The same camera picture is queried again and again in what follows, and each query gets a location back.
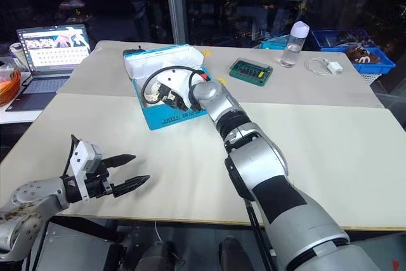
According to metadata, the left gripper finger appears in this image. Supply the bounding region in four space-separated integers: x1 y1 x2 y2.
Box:
110 175 151 198
101 154 137 169

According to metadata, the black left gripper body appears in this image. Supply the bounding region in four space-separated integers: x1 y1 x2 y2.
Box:
84 169 115 199

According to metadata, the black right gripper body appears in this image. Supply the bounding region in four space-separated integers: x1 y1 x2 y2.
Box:
157 83 188 112

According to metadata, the blue shoebox with white lid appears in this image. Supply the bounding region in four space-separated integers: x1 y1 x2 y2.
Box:
122 44 220 131

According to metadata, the open grey laptop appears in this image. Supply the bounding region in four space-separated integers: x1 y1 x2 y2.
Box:
5 23 92 112

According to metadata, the dark rounded shape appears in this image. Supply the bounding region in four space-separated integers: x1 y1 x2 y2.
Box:
141 241 177 271
218 235 253 271

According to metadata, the green plastic bit case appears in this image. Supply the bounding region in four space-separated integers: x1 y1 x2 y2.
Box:
228 57 274 88

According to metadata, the light blue box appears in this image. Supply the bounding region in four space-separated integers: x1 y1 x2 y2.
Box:
259 34 292 51

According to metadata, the clear bottle with white cap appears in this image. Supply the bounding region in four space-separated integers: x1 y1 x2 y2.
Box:
279 20 310 69

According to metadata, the white cup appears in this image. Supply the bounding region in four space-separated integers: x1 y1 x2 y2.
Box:
8 42 29 72

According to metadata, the blue plastic basket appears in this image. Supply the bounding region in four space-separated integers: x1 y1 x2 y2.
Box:
311 29 381 52
320 46 397 76

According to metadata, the white plastic basket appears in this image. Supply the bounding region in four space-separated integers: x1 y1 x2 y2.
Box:
359 72 387 86

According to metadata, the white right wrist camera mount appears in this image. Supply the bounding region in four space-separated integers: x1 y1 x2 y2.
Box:
154 67 195 109

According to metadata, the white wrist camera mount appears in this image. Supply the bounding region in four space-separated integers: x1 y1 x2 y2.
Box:
154 67 195 109
69 140 104 202

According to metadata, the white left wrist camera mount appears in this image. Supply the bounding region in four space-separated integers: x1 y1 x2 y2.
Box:
69 140 104 202

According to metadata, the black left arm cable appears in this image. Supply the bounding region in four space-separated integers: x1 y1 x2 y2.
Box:
62 134 81 177

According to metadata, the grey window post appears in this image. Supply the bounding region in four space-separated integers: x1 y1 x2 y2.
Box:
166 0 190 46

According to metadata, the orange coiled cable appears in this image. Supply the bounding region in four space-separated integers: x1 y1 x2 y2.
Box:
0 70 22 107

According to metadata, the white charger with cable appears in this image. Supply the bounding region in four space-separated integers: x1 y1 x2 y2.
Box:
304 57 344 77

